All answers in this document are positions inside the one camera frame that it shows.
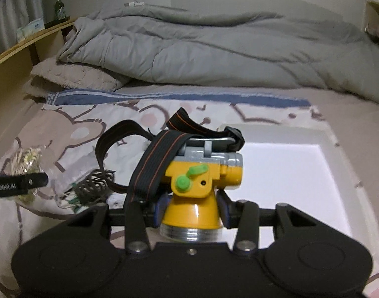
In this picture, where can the white shallow cardboard box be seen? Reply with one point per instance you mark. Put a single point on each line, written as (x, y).
(303, 167)

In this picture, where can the bag of beige cord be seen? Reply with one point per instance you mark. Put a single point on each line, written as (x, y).
(26, 161)

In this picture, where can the grey quilted duvet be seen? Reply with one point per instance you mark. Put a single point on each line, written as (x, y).
(256, 49)

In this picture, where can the wooden bedside shelf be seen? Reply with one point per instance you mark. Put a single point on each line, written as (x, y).
(15, 68)

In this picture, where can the green clips with cord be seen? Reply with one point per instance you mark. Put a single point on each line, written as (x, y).
(69, 199)

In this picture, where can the cartoon bear bed mat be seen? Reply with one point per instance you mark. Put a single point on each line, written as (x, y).
(69, 125)

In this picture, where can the yellow headlamp with strap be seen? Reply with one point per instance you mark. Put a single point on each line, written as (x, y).
(176, 179)

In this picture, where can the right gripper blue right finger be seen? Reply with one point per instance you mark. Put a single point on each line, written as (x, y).
(242, 216)

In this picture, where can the open wardrobe shelf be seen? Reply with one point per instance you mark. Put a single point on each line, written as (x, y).
(371, 11)

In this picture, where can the grey curtain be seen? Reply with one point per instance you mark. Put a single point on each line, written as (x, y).
(15, 14)

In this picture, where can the green glass bottle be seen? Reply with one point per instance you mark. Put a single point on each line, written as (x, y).
(59, 8)

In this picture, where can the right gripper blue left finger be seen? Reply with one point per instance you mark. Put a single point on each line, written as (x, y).
(138, 217)

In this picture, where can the tissue pack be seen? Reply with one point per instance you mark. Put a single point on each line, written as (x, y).
(30, 29)

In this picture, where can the beige fluffy blanket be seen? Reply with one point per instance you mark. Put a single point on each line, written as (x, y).
(50, 76)

